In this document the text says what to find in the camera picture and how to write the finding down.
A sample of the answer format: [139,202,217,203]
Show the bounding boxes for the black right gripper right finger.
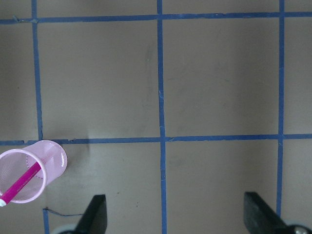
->
[243,192,287,234]

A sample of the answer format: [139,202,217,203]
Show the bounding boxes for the pink highlighter pen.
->
[0,162,41,207]

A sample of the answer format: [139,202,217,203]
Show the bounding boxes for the pink mesh pen cup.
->
[0,140,67,204]

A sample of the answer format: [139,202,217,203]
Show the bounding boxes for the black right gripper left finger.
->
[74,195,108,234]

